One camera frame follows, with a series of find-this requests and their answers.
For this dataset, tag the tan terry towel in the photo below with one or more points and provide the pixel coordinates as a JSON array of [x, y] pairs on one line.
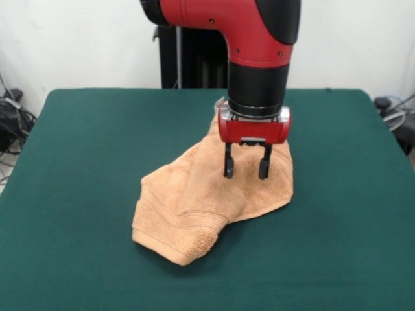
[[210, 201]]

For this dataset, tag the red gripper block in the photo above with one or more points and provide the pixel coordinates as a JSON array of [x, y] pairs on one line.
[[254, 131]]

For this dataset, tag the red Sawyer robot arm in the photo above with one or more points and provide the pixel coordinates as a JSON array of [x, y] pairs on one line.
[[253, 48]]

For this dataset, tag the dark green table cloth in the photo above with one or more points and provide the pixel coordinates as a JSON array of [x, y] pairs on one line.
[[65, 162]]

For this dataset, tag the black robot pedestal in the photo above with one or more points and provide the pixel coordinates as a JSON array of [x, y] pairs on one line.
[[194, 58]]

